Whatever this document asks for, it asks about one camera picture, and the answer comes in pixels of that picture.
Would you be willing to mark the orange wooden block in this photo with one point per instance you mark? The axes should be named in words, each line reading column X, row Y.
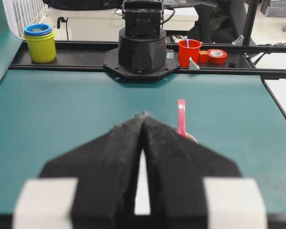
column 203, row 56

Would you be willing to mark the black metal rail frame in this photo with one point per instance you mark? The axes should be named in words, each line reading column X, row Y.
column 102, row 57

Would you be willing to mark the stacked yellow-green cups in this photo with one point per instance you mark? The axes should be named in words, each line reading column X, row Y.
column 40, row 40

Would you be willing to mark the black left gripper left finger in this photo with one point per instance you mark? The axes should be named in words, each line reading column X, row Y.
column 107, row 172

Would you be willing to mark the black tripod pole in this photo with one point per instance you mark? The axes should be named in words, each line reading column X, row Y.
column 250, row 19

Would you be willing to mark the black office chair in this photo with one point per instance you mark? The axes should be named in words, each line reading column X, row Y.
column 222, row 24

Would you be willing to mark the blue stick in cup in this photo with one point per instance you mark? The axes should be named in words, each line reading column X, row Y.
column 187, row 42

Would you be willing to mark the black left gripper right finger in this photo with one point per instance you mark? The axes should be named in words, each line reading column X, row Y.
column 176, row 167

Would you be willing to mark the pink handled spoon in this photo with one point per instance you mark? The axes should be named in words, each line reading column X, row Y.
column 181, row 124

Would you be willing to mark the red plastic cup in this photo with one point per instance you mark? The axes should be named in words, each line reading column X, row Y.
column 187, row 51

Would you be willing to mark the red tape roll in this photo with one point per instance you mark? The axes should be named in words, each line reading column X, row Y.
column 216, row 56

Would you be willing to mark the small metal bracket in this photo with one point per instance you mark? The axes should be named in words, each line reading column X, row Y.
column 193, row 64

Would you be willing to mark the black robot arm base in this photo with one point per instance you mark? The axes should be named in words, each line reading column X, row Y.
column 142, row 53

